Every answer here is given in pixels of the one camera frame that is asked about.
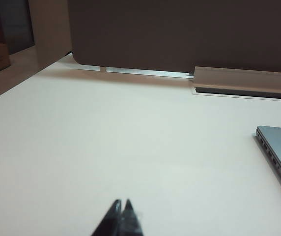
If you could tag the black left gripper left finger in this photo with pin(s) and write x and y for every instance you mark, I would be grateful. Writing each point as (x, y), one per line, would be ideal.
(109, 221)

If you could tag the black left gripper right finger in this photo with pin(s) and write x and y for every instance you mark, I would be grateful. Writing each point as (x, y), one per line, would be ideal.
(132, 221)

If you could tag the beige felt desk divider panel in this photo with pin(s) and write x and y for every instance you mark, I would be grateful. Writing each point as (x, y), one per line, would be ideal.
(179, 32)

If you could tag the long silver divider rail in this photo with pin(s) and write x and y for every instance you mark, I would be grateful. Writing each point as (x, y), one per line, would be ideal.
(150, 72)

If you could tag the short silver divider rail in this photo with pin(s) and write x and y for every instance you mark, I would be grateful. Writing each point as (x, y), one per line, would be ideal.
(89, 67)

